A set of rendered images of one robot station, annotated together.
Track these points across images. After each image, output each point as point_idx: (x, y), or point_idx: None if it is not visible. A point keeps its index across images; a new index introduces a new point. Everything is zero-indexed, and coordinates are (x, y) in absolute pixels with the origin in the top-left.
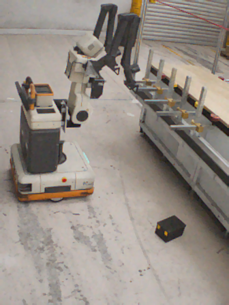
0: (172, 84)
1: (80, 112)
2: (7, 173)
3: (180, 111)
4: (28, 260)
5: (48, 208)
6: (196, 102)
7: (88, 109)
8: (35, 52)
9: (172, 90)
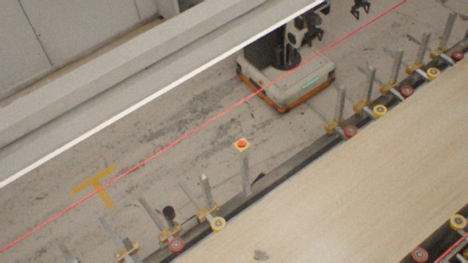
0: (393, 69)
1: (289, 34)
2: None
3: (357, 101)
4: (178, 109)
5: (246, 95)
6: (379, 106)
7: (296, 36)
8: None
9: (394, 76)
